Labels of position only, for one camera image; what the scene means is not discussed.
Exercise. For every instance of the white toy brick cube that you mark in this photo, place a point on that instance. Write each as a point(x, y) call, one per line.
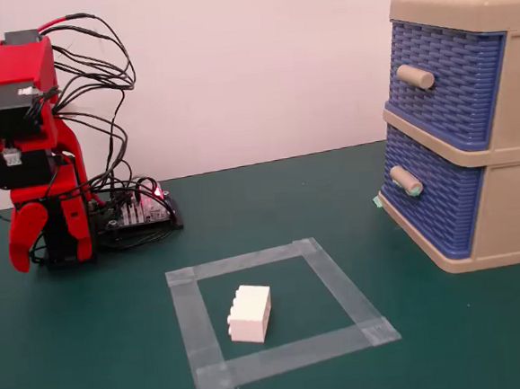
point(251, 314)

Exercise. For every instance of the red gripper, black servo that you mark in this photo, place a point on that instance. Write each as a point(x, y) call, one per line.
point(19, 170)

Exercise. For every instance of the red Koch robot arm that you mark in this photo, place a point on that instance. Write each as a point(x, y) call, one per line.
point(20, 64)

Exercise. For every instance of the translucent tape strip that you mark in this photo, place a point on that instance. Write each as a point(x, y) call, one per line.
point(344, 287)
point(247, 258)
point(194, 326)
point(299, 349)

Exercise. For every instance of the green tape piece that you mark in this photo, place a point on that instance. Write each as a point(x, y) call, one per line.
point(377, 201)

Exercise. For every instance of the black controller circuit board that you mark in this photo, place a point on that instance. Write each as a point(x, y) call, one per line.
point(153, 214)

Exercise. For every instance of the beige plastic drawer cabinet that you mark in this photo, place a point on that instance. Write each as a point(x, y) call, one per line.
point(517, 201)

